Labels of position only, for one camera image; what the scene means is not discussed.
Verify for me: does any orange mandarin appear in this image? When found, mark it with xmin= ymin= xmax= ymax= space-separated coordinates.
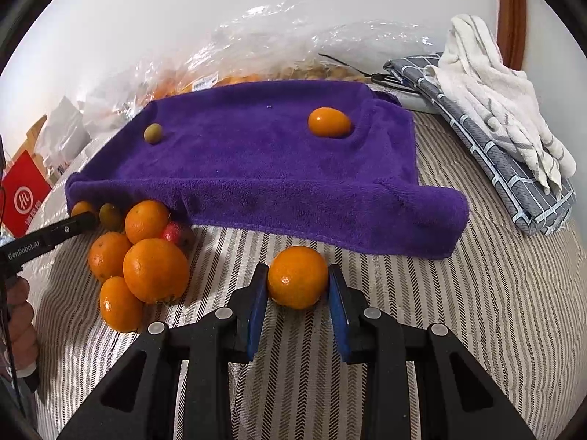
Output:
xmin=268 ymin=246 xmax=328 ymax=310

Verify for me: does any grey checked cloth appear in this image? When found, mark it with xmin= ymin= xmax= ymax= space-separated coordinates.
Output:
xmin=383 ymin=53 xmax=576 ymax=235

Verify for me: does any white striped towel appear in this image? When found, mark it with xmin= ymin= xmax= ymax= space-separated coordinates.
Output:
xmin=424 ymin=14 xmax=576 ymax=198

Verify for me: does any small orange fruit far left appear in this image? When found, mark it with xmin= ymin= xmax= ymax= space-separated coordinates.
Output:
xmin=70 ymin=201 xmax=98 ymax=217

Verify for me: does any grey plastic bag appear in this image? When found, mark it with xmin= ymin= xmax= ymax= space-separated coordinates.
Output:
xmin=35 ymin=96 xmax=91 ymax=169

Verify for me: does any lower left mandarin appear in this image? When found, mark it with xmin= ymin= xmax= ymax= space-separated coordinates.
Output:
xmin=99 ymin=276 xmax=144 ymax=333

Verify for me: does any large front mandarin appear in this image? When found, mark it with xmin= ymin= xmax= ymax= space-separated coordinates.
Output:
xmin=123 ymin=238 xmax=190 ymax=305

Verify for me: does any small green fruit by towel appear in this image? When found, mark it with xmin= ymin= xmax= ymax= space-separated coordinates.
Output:
xmin=98 ymin=203 xmax=123 ymax=231

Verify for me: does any small red fruit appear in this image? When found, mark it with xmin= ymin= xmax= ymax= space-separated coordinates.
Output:
xmin=161 ymin=221 xmax=195 ymax=250

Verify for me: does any black cable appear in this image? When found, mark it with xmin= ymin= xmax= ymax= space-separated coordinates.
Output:
xmin=318 ymin=52 xmax=421 ymax=98

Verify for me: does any person's left hand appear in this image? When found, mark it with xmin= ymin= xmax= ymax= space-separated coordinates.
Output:
xmin=7 ymin=277 xmax=39 ymax=370

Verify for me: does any small green-brown round fruit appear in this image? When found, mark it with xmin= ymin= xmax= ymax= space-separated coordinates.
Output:
xmin=143 ymin=122 xmax=163 ymax=145

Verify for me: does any clear bag of brown fruits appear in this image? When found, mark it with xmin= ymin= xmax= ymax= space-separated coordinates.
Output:
xmin=213 ymin=0 xmax=441 ymax=81

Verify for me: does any purple towel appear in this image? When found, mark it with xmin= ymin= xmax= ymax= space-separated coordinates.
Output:
xmin=65 ymin=81 xmax=468 ymax=259

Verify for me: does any red paper box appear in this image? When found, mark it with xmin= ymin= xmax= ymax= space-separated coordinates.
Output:
xmin=3 ymin=151 xmax=51 ymax=237

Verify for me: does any striped grey bed cover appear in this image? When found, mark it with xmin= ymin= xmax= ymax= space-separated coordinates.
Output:
xmin=34 ymin=109 xmax=587 ymax=440

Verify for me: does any clear bag of oranges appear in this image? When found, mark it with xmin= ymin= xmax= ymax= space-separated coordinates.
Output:
xmin=83 ymin=57 xmax=268 ymax=123

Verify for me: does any small orange kumquat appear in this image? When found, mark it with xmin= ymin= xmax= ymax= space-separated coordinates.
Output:
xmin=307 ymin=106 xmax=352 ymax=138

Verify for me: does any left middle mandarin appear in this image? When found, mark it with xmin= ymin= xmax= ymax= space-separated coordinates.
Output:
xmin=88 ymin=231 xmax=132 ymax=283

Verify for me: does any brown wooden frame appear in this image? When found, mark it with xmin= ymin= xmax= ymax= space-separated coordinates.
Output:
xmin=496 ymin=0 xmax=527 ymax=70

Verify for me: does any upper mandarin by towel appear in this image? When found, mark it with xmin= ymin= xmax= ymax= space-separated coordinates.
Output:
xmin=124 ymin=200 xmax=170 ymax=244

